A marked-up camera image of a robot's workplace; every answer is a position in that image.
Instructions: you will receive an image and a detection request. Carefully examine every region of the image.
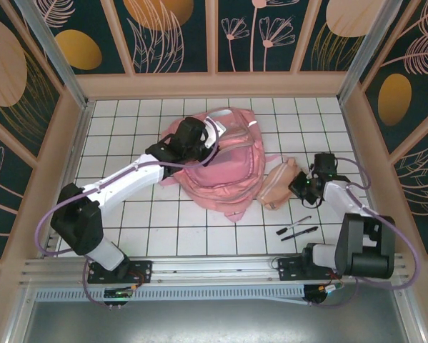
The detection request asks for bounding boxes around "black white marker pen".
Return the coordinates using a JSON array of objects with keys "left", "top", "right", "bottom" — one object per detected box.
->
[{"left": 275, "top": 214, "right": 312, "bottom": 236}]

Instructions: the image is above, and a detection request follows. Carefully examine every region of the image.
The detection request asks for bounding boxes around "beige pencil pouch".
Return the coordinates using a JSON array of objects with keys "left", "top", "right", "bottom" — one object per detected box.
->
[{"left": 257, "top": 159, "right": 307, "bottom": 212}]

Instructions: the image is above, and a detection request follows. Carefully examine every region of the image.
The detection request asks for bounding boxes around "pink student backpack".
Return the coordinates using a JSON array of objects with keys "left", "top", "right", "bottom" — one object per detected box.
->
[{"left": 159, "top": 106, "right": 290, "bottom": 224}]

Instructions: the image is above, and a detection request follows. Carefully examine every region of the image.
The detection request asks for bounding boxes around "green lit controller board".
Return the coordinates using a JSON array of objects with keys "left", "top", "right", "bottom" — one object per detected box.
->
[{"left": 102, "top": 285, "right": 136, "bottom": 299}]

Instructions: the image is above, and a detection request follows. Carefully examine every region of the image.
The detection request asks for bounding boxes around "grey metal sheet panel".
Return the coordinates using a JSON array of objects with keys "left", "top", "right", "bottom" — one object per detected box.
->
[{"left": 6, "top": 282, "right": 425, "bottom": 343}]

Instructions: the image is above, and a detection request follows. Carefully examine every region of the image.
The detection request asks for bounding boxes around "aluminium side rail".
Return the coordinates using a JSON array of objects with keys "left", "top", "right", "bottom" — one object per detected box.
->
[
  {"left": 342, "top": 99, "right": 393, "bottom": 253},
  {"left": 38, "top": 101, "right": 95, "bottom": 258}
]

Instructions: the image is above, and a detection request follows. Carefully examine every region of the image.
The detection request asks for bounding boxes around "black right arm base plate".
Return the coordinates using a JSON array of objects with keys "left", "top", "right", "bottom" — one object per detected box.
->
[{"left": 277, "top": 257, "right": 343, "bottom": 283}]

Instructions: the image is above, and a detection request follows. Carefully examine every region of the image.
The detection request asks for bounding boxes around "controller board with orange wires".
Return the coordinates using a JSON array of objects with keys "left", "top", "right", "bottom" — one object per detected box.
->
[{"left": 306, "top": 284, "right": 345, "bottom": 304}]

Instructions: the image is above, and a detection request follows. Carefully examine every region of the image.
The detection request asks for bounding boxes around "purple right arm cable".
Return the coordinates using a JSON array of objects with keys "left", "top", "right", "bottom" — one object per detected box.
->
[{"left": 308, "top": 156, "right": 421, "bottom": 309}]

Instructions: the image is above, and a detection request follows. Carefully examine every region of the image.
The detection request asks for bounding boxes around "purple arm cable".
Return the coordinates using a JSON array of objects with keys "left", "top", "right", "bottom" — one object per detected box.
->
[
  {"left": 36, "top": 121, "right": 224, "bottom": 310},
  {"left": 308, "top": 156, "right": 421, "bottom": 309}
]

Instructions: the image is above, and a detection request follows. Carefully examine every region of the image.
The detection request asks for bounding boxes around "aluminium mounting rail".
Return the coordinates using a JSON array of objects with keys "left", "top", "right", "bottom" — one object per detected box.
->
[{"left": 20, "top": 252, "right": 409, "bottom": 287}]

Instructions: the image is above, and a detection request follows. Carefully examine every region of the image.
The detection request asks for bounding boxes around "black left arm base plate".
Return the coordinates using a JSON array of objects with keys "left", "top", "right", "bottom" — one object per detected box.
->
[{"left": 87, "top": 259, "right": 153, "bottom": 285}]

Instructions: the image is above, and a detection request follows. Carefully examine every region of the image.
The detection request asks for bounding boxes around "aluminium frame post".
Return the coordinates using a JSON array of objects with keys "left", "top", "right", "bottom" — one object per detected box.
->
[
  {"left": 15, "top": 0, "right": 93, "bottom": 108},
  {"left": 337, "top": 0, "right": 406, "bottom": 103}
]

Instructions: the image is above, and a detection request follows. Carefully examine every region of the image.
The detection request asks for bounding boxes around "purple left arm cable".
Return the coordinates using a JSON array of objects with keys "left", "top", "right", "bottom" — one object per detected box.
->
[{"left": 36, "top": 121, "right": 224, "bottom": 310}]

